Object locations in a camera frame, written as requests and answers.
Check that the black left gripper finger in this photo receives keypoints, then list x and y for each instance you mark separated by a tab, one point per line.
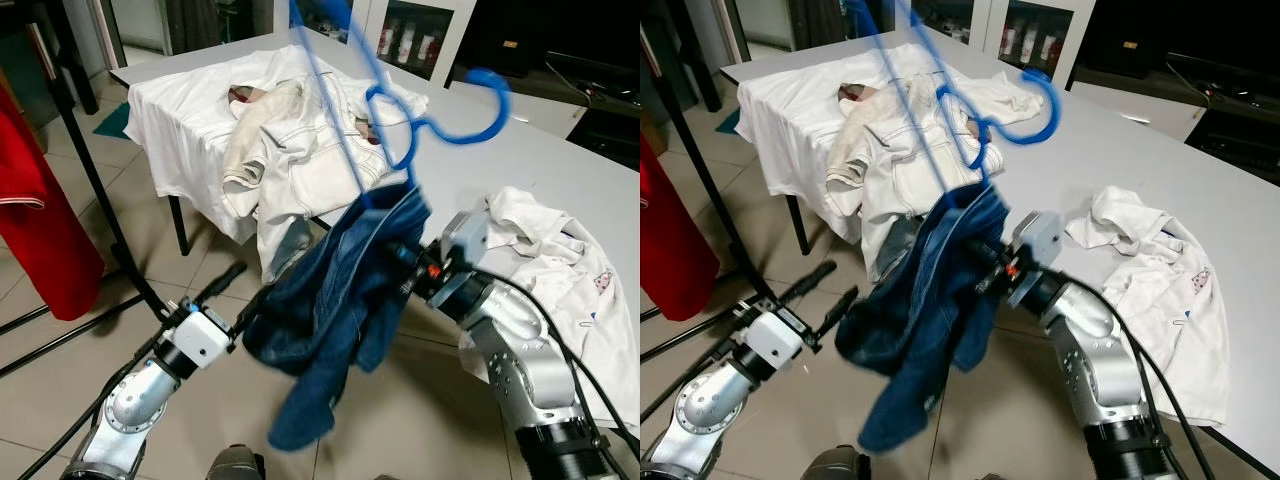
256	306
838	312
810	283
226	283

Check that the white polo shirt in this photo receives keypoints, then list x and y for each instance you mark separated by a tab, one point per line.
1170	300
570	290

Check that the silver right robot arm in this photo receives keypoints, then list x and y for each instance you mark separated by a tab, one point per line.
520	350
1090	340

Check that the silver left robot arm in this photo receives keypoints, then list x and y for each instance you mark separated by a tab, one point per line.
135	400
710	405

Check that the red polo shirt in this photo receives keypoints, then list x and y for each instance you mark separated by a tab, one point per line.
675	250
50	250

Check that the cream denim jacket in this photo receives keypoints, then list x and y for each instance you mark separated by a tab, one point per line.
300	170
900	180

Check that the grey robot left leg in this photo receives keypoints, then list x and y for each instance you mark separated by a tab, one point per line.
838	465
235	465

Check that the black chrome clothes rack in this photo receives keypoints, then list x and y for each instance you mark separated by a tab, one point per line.
700	160
90	180

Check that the white t-shirt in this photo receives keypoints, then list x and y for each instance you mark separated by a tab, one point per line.
180	120
790	120

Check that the teal floor mat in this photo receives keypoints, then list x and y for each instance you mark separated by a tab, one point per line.
730	120
112	120

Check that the red patterned cloth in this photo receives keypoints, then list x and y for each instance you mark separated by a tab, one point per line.
860	93
247	95

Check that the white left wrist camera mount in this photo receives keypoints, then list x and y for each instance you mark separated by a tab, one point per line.
775	335
203	335

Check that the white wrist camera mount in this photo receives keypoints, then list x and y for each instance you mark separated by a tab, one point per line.
462	235
775	335
1040	235
203	335

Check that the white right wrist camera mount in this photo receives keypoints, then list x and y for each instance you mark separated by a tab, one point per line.
1040	235
462	235

